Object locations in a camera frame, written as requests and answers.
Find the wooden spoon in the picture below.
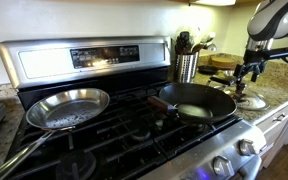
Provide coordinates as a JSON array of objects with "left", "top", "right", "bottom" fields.
[{"left": 190, "top": 42, "right": 206, "bottom": 55}]

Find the silver lid with dark knob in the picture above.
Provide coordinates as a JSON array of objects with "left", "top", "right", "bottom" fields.
[{"left": 228, "top": 83, "right": 271, "bottom": 112}]

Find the white kitchen cabinet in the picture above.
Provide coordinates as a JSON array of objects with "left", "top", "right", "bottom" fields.
[{"left": 255, "top": 94, "right": 288, "bottom": 169}]

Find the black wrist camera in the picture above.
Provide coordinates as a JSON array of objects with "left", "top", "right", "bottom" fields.
[{"left": 243, "top": 47, "right": 288, "bottom": 63}]

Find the perforated steel utensil holder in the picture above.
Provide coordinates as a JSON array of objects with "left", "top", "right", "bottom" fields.
[{"left": 173, "top": 51, "right": 200, "bottom": 84}]

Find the stainless steel gas stove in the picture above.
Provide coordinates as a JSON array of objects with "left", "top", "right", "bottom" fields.
[{"left": 0, "top": 35, "right": 268, "bottom": 180}]

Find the metal drawer handle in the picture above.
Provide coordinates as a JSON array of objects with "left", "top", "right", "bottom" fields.
[{"left": 272, "top": 112, "right": 287, "bottom": 123}]

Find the black kitchen utensil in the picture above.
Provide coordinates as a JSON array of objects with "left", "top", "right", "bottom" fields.
[{"left": 175, "top": 30, "right": 194, "bottom": 56}]

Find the small black dish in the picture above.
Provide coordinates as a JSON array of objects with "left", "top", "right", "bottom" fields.
[{"left": 197, "top": 65, "right": 220, "bottom": 76}]

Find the silver metal ladle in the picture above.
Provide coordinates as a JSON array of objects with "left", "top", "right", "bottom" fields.
[{"left": 205, "top": 42, "right": 218, "bottom": 53}]

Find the silver steel frying pan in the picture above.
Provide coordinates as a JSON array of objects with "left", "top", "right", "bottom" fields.
[{"left": 0, "top": 87, "right": 111, "bottom": 180}]

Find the silver oven door handle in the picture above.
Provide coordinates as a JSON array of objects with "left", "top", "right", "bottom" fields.
[{"left": 237, "top": 154, "right": 263, "bottom": 180}]

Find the black pan with wooden handle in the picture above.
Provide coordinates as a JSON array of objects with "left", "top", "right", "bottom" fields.
[{"left": 147, "top": 82, "right": 238, "bottom": 126}]

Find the silver stove knob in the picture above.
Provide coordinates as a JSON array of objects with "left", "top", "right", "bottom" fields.
[
  {"left": 238, "top": 138, "right": 257, "bottom": 157},
  {"left": 212, "top": 154, "right": 235, "bottom": 178}
]

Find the small metal cup, black handle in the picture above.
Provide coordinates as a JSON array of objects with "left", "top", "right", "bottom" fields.
[{"left": 209, "top": 69, "right": 238, "bottom": 88}]

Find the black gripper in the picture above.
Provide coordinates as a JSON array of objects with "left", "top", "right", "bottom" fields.
[{"left": 233, "top": 57, "right": 269, "bottom": 98}]

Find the white kitchen utensil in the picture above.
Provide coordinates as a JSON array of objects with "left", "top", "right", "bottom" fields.
[{"left": 197, "top": 31, "right": 217, "bottom": 46}]

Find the under-cabinet light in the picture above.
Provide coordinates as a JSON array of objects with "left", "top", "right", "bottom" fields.
[{"left": 188, "top": 0, "right": 237, "bottom": 7}]

